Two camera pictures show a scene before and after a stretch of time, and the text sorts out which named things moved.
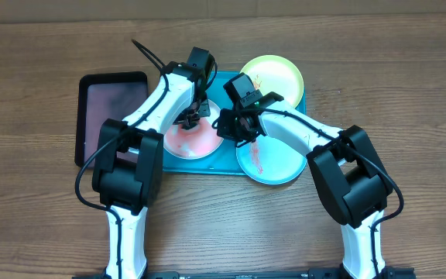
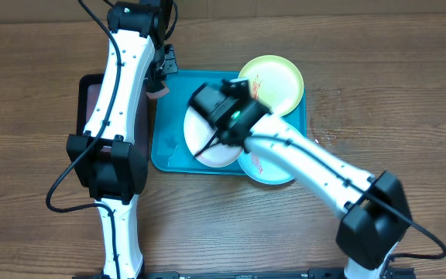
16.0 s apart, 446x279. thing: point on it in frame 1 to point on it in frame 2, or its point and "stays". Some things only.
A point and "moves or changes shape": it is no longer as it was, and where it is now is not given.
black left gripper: [205, 111] to [172, 67]
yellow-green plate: [275, 74] stays
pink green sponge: [195, 128] moves or changes shape
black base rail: [393, 273] stays
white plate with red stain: [197, 142] moves or changes shape
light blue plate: [271, 160] stays
